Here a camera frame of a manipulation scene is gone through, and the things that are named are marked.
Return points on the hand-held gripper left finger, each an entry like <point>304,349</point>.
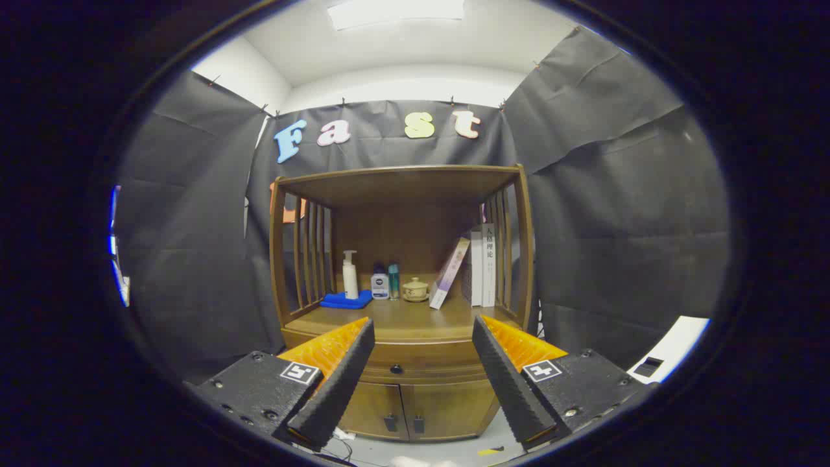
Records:
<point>337,389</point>

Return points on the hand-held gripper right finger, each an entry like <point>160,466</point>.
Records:
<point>512,389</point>

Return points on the wooden drawer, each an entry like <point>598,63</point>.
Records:
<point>421,360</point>

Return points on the wooden cabinet door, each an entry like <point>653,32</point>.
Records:
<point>447,408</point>
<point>376,405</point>

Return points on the wooden countertop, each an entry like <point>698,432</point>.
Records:
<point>415,321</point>

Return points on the wooden cabinet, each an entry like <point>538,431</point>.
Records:
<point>402,188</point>

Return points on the yellow tape piece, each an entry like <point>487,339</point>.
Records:
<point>489,450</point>

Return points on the blue cloth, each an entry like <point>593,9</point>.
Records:
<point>343,301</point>

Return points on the white pump bottle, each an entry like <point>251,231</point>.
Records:
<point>350,279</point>

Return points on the white lotion bottle blue cap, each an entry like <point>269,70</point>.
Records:
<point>380,287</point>

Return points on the patterned cover book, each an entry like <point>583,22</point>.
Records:
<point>476,272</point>

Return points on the teal clear bottle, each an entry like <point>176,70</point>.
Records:
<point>393,280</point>

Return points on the white book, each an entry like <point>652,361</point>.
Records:
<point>489,266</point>

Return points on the beige lidded tea cup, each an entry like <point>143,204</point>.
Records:
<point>415,290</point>

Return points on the purple book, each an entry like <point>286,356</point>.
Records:
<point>449,274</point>

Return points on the white appliance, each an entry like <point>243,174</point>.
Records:
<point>671,347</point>

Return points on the white panel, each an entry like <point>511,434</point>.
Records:
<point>119,272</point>

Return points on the ceiling light panel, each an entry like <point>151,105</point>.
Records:
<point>395,11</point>

